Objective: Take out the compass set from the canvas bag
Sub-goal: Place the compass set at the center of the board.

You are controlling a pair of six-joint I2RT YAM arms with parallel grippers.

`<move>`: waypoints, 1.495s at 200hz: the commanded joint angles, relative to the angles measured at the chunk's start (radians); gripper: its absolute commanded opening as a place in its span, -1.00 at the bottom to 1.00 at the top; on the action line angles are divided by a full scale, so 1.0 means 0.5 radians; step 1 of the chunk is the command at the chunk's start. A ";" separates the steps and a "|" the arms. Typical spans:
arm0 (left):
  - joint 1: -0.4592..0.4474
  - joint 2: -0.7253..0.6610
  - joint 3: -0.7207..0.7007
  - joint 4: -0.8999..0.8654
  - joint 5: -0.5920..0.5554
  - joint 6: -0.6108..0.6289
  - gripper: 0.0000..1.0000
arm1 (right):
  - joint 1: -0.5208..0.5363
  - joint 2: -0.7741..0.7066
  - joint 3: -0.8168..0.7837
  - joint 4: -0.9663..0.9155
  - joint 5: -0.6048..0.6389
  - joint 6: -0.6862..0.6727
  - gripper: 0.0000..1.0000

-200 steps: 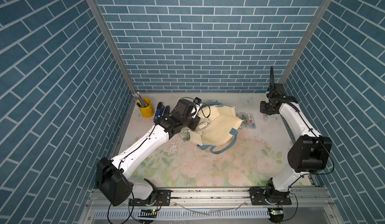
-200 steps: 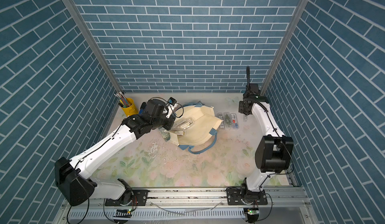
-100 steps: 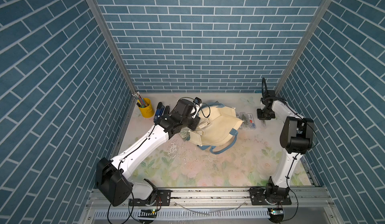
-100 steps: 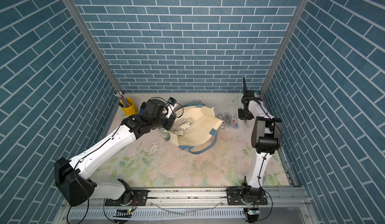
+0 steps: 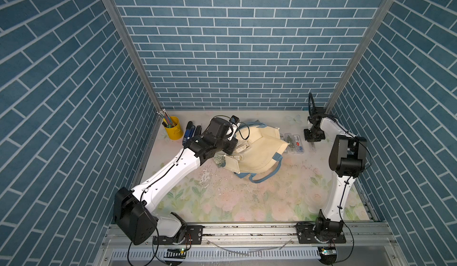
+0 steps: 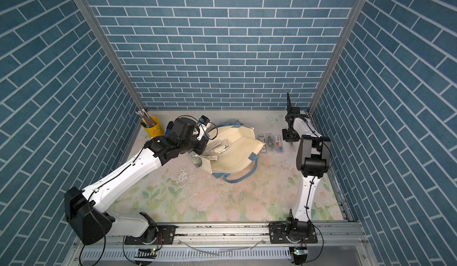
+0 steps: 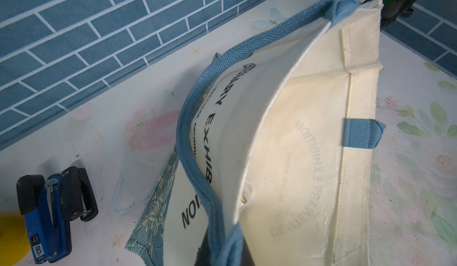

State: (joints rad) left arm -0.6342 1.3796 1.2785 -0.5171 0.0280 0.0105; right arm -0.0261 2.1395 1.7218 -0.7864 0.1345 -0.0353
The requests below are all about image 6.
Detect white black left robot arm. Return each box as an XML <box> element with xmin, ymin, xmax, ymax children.
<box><xmin>64</xmin><ymin>115</ymin><xmax>211</xmax><ymax>245</ymax></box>

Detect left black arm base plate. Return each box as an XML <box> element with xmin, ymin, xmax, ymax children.
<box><xmin>124</xmin><ymin>225</ymin><xmax>177</xmax><ymax>246</ymax></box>

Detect cream canvas tote bag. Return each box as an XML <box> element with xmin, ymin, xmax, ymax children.
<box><xmin>189</xmin><ymin>122</ymin><xmax>263</xmax><ymax>184</ymax></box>

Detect yellow pencil cup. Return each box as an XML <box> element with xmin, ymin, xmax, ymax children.
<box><xmin>142</xmin><ymin>116</ymin><xmax>165</xmax><ymax>138</ymax></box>

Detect coloured pencils bundle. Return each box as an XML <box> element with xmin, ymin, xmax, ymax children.
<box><xmin>136</xmin><ymin>109</ymin><xmax>155</xmax><ymax>129</ymax></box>

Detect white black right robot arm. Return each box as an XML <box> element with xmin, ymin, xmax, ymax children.
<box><xmin>282</xmin><ymin>106</ymin><xmax>331</xmax><ymax>221</ymax></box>

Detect clear compass case gold label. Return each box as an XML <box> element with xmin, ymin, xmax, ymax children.
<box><xmin>257</xmin><ymin>134</ymin><xmax>267</xmax><ymax>153</ymax></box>

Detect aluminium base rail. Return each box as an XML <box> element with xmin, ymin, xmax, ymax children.
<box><xmin>64</xmin><ymin>221</ymin><xmax>376</xmax><ymax>266</ymax></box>

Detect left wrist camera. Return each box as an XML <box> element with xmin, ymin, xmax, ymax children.
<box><xmin>197</xmin><ymin>115</ymin><xmax>210</xmax><ymax>141</ymax></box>

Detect clear compass case blue insert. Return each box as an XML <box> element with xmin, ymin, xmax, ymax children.
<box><xmin>274</xmin><ymin>135</ymin><xmax>284</xmax><ymax>154</ymax></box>

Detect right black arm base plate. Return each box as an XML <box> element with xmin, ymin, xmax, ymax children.
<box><xmin>268</xmin><ymin>221</ymin><xmax>318</xmax><ymax>244</ymax></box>

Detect clear compass set case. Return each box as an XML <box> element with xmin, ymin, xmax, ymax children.
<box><xmin>265</xmin><ymin>133</ymin><xmax>276</xmax><ymax>154</ymax></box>

